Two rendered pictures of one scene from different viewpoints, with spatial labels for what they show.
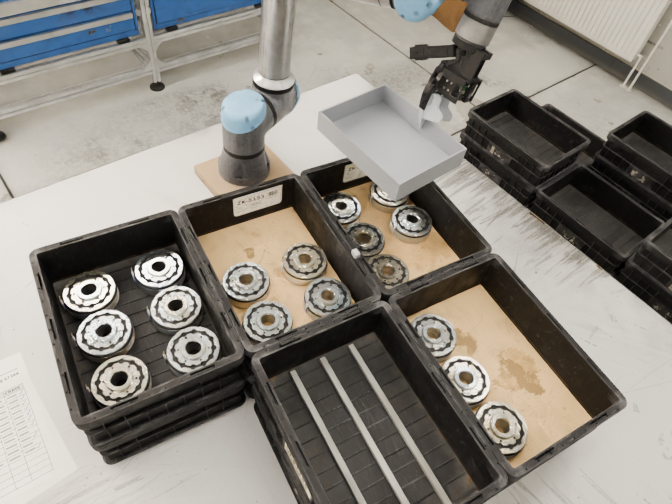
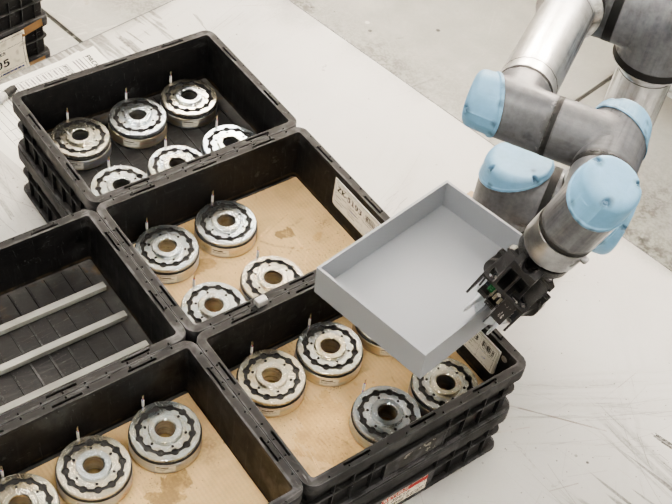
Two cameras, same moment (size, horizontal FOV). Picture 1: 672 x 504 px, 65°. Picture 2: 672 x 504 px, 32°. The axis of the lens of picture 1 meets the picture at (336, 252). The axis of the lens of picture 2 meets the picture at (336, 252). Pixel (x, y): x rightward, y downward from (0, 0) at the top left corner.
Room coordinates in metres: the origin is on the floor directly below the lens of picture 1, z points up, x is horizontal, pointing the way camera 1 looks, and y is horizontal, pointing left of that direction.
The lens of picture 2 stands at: (0.70, -1.16, 2.28)
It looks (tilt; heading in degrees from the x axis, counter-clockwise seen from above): 47 degrees down; 84
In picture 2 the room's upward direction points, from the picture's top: 9 degrees clockwise
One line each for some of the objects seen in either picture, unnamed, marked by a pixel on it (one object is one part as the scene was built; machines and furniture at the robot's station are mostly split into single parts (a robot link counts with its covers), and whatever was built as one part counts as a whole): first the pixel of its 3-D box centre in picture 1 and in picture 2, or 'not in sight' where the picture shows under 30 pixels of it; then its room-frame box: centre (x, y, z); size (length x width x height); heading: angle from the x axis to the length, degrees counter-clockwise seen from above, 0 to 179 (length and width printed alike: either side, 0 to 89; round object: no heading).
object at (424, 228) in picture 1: (411, 220); (386, 414); (0.91, -0.17, 0.86); 0.10 x 0.10 x 0.01
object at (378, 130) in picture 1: (389, 138); (434, 273); (0.95, -0.07, 1.07); 0.27 x 0.20 x 0.05; 46
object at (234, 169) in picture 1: (244, 155); not in sight; (1.12, 0.31, 0.78); 0.15 x 0.15 x 0.10
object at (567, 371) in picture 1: (492, 363); (119, 501); (0.54, -0.36, 0.87); 0.40 x 0.30 x 0.11; 37
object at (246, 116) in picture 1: (245, 120); (515, 184); (1.13, 0.31, 0.89); 0.13 x 0.12 x 0.14; 158
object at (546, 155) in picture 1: (508, 167); not in sight; (1.78, -0.66, 0.37); 0.40 x 0.30 x 0.45; 46
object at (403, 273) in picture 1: (387, 271); (271, 377); (0.74, -0.12, 0.86); 0.10 x 0.10 x 0.01
